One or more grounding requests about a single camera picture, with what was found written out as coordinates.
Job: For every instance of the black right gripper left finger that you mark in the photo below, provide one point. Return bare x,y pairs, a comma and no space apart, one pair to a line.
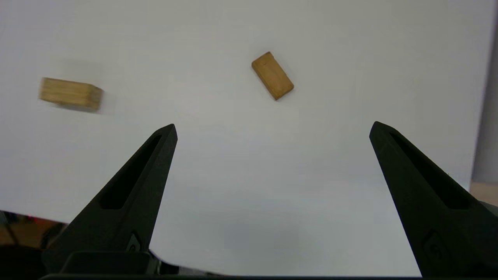
128,202

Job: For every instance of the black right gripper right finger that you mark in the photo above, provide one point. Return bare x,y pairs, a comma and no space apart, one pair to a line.
447,233

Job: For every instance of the arched wooden block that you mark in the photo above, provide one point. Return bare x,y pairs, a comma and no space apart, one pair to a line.
70,93

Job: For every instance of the rectangular wooden block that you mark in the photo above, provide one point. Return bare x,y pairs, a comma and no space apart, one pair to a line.
272,76

